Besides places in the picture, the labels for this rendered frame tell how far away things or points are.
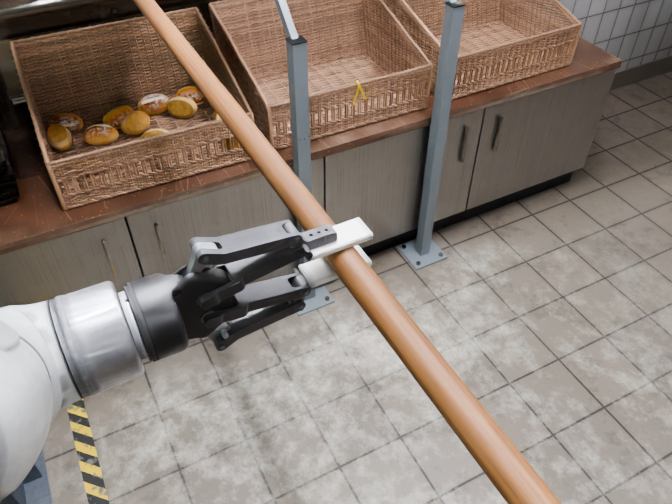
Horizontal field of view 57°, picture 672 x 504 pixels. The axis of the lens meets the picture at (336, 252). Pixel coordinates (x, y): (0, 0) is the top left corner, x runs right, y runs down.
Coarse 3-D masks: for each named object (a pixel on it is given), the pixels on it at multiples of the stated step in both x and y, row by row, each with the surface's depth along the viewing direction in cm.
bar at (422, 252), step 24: (456, 0) 171; (288, 24) 154; (456, 24) 172; (288, 48) 155; (456, 48) 178; (288, 72) 161; (432, 120) 196; (432, 144) 200; (432, 168) 205; (432, 192) 213; (432, 216) 222; (432, 240) 240
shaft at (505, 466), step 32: (160, 32) 99; (192, 64) 89; (224, 96) 82; (256, 128) 77; (256, 160) 73; (288, 192) 67; (320, 224) 63; (352, 256) 59; (352, 288) 58; (384, 288) 57; (384, 320) 54; (416, 352) 51; (448, 384) 49; (448, 416) 48; (480, 416) 47; (480, 448) 45; (512, 448) 45; (512, 480) 43
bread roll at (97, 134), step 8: (88, 128) 182; (96, 128) 181; (104, 128) 182; (112, 128) 183; (88, 136) 182; (96, 136) 181; (104, 136) 182; (112, 136) 183; (96, 144) 183; (104, 144) 184
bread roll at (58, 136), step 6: (54, 126) 181; (60, 126) 181; (48, 132) 180; (54, 132) 180; (60, 132) 180; (66, 132) 180; (48, 138) 179; (54, 138) 178; (60, 138) 178; (66, 138) 179; (54, 144) 178; (60, 144) 178; (66, 144) 178; (60, 150) 180
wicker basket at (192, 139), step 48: (48, 48) 180; (96, 48) 185; (144, 48) 191; (48, 96) 185; (96, 96) 191; (144, 96) 197; (240, 96) 174; (48, 144) 179; (144, 144) 162; (192, 144) 169; (96, 192) 165
